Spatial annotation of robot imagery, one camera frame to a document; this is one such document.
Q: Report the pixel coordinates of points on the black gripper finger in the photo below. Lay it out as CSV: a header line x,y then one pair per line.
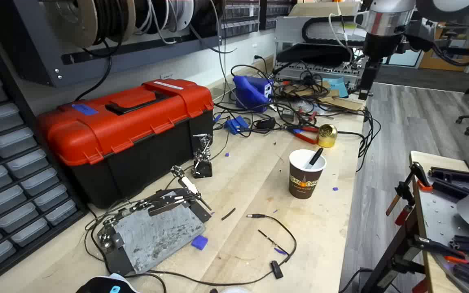
x,y
373,73
363,78

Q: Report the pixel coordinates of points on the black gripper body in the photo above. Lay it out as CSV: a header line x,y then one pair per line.
x,y
381,46

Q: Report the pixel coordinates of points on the black sharpie marker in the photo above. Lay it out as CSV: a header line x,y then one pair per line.
x,y
316,156

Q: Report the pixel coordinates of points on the white black benchtop machine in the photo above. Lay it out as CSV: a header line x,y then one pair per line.
x,y
316,33

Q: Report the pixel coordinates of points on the blue soldering station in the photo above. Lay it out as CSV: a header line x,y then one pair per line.
x,y
251,91

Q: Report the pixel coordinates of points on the black orange clamp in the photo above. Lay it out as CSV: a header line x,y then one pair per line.
x,y
407,187

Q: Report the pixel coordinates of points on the brown white paper cup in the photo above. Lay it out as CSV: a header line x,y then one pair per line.
x,y
305,181

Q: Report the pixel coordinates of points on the blue plastic clip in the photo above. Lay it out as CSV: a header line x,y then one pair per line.
x,y
236,126

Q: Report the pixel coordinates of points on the wooden side table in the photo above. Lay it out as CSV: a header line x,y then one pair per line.
x,y
435,217

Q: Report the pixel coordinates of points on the metal helping hands tool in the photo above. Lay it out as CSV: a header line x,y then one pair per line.
x,y
202,163

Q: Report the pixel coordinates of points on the short black stick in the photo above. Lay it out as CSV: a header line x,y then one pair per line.
x,y
228,213

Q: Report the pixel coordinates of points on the small blue block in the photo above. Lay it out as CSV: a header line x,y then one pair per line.
x,y
199,243

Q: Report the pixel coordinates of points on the red black toolbox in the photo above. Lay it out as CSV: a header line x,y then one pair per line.
x,y
126,130

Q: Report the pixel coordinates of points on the grey metal plate device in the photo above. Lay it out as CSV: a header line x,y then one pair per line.
x,y
150,236

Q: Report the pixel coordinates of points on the dark grey spool rack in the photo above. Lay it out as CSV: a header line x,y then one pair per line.
x,y
33,49

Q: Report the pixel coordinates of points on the grey parts drawer cabinet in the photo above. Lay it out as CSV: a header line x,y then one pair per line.
x,y
7,179

